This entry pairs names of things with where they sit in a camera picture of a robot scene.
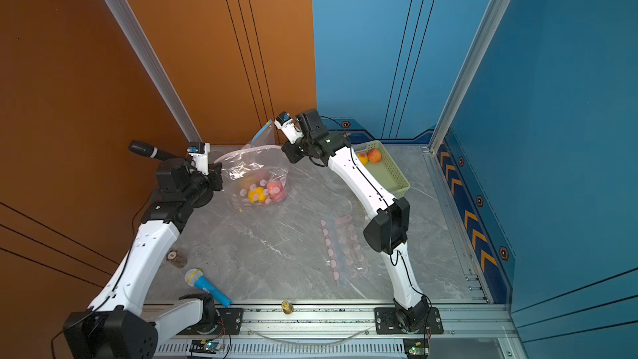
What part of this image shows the pink peach with leaf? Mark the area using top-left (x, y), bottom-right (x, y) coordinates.
top-left (267, 179), bottom-right (286, 199)

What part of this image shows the pale pink peach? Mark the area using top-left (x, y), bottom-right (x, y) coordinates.
top-left (271, 193), bottom-right (286, 203)

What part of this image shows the pink-dotted zip bag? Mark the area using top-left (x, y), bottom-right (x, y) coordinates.
top-left (215, 145), bottom-right (290, 212)
top-left (320, 215), bottom-right (370, 287)

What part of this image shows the clear blue-zipper zip bag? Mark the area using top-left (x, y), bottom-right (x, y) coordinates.
top-left (248, 120), bottom-right (277, 148)

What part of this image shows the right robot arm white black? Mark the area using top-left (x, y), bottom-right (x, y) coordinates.
top-left (275, 109), bottom-right (435, 333)

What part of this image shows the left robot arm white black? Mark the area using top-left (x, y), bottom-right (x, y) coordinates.
top-left (61, 158), bottom-right (223, 358)

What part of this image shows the yellow peach pink spot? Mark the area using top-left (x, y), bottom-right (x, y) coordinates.
top-left (357, 152), bottom-right (369, 166)

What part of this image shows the orange red wrinkled peach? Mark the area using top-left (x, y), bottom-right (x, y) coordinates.
top-left (367, 148), bottom-right (382, 164)

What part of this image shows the black microphone on stand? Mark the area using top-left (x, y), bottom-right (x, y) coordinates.
top-left (128, 141), bottom-right (178, 161)

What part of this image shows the green plastic fruit basket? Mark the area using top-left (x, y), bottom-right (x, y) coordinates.
top-left (353, 141), bottom-right (410, 199)

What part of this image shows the blue handheld microphone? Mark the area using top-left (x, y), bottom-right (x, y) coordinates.
top-left (184, 269), bottom-right (232, 307)

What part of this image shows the left green circuit board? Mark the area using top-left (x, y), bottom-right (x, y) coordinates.
top-left (188, 339), bottom-right (226, 357)

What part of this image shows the green circuit board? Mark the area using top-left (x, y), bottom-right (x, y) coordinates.
top-left (188, 339), bottom-right (226, 357)
top-left (403, 339), bottom-right (430, 359)

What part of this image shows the right green circuit board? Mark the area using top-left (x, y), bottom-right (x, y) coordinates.
top-left (403, 339), bottom-right (430, 359)

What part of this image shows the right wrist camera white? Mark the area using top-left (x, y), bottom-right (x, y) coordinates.
top-left (274, 111), bottom-right (303, 144)

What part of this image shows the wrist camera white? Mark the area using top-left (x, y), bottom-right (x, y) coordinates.
top-left (187, 141), bottom-right (210, 176)
top-left (274, 111), bottom-right (303, 144)

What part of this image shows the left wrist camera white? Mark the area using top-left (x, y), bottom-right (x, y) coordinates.
top-left (187, 141), bottom-right (210, 176)

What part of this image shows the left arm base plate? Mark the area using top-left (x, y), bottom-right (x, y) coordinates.
top-left (178, 307), bottom-right (244, 337)

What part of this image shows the brass knob on rail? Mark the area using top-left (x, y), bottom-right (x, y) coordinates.
top-left (281, 300), bottom-right (294, 315)

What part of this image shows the aluminium front rail frame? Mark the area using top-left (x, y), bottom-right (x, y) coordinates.
top-left (143, 300), bottom-right (527, 358)

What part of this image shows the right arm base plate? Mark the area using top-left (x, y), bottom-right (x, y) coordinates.
top-left (374, 307), bottom-right (445, 337)

